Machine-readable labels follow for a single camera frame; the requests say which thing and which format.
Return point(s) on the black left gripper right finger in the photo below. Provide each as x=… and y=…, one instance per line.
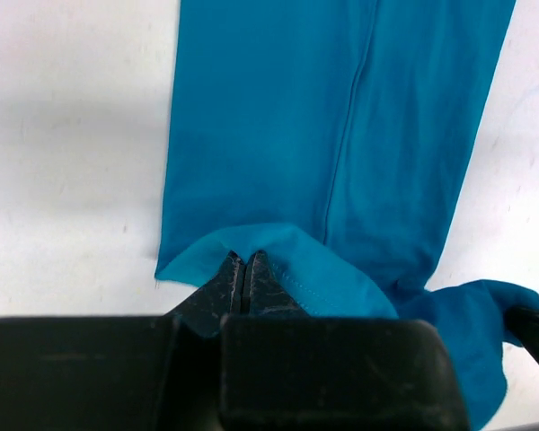
x=264, y=295

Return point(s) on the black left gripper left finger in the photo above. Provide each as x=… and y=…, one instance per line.
x=201, y=313

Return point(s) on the blue t shirt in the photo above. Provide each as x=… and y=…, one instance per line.
x=335, y=136

